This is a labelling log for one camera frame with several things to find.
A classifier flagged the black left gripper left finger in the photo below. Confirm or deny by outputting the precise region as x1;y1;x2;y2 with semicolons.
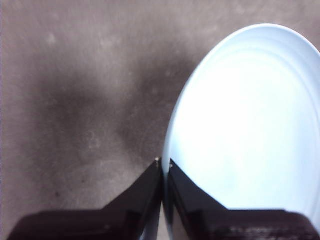
7;157;163;240

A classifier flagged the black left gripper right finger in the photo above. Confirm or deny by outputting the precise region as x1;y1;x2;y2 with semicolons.
165;158;320;240

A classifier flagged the blue round plate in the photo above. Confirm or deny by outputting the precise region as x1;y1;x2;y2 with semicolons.
143;23;320;240

